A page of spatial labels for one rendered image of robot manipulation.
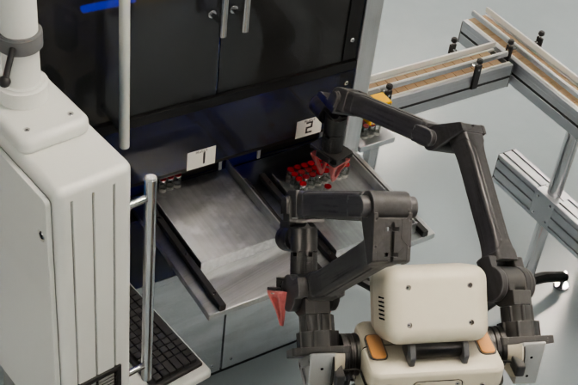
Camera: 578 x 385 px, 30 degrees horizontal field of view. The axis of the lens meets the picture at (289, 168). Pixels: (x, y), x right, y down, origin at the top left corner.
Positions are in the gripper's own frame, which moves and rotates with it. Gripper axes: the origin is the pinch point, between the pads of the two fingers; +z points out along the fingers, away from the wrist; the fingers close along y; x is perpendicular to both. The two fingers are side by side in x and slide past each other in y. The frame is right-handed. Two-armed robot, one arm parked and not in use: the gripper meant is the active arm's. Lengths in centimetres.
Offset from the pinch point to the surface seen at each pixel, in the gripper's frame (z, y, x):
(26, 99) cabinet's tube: -61, 3, 91
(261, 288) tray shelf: 11.3, -11.8, 36.3
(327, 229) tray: 10.4, -8.1, 7.4
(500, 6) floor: 90, 112, -275
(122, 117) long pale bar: -30, 23, 53
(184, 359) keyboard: 17, -13, 63
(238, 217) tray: 10.2, 10.7, 22.5
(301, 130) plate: -4.0, 15.3, -5.1
